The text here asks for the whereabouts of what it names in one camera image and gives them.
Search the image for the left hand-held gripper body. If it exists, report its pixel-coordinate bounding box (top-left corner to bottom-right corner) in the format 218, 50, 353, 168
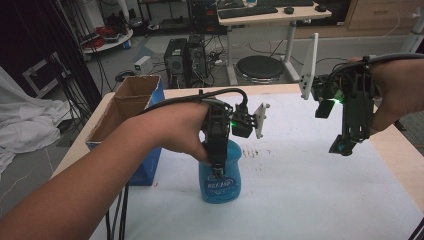
201, 100, 271, 165

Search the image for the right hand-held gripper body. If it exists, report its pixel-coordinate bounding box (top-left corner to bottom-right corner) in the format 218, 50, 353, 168
298, 32, 377, 148

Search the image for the blue detergent bottle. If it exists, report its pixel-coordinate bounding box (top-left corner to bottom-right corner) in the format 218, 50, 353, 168
197, 138, 244, 205

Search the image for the person's right hand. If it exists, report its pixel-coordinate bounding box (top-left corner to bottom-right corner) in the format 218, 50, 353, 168
345, 56, 416, 136

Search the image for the person's left hand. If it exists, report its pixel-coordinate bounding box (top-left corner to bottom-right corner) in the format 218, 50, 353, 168
139, 101, 215, 165

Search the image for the blue cardboard box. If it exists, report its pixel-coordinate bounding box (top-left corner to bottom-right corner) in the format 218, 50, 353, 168
85, 74, 166, 187

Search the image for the black computer tower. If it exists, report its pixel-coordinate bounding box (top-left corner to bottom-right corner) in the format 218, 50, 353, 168
185, 34, 212, 89
163, 37, 188, 90

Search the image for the round black stool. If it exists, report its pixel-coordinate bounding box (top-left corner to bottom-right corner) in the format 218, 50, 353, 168
235, 55, 286, 85

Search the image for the wooden cabinet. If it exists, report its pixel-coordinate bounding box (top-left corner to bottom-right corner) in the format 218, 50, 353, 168
294, 0, 424, 40

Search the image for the small white box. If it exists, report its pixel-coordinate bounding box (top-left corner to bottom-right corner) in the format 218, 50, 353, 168
133, 55, 154, 75

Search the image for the wooden desk with white legs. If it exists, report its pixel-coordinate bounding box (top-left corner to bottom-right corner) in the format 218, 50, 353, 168
216, 0, 333, 87

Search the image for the black computer under desk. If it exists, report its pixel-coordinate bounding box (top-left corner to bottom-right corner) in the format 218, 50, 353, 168
189, 0, 228, 35

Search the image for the black keyboard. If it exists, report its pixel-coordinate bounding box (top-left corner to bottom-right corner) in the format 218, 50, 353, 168
217, 5, 279, 20

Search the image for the black metal shelf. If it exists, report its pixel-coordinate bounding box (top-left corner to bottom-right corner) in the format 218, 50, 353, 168
136, 0, 192, 35

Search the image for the round white table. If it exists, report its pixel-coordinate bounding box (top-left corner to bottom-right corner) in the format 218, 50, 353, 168
81, 27, 135, 55

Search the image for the white cloth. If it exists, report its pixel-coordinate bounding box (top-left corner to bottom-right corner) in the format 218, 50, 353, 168
0, 65, 72, 182

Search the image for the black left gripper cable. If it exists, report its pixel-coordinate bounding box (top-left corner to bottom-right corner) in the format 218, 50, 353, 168
139, 87, 250, 117

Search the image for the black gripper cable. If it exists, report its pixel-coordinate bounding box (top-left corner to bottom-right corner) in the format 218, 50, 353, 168
324, 52, 424, 88
139, 87, 250, 117

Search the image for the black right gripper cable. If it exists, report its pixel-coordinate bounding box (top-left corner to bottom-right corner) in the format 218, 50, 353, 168
324, 52, 424, 88

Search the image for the black hanging cable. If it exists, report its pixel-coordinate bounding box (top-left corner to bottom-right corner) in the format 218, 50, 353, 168
119, 182, 131, 240
105, 209, 113, 240

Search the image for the black cable bundle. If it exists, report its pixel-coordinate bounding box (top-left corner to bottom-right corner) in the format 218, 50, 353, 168
407, 217, 424, 240

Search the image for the white metal frame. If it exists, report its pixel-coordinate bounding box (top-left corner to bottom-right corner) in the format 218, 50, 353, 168
21, 51, 68, 98

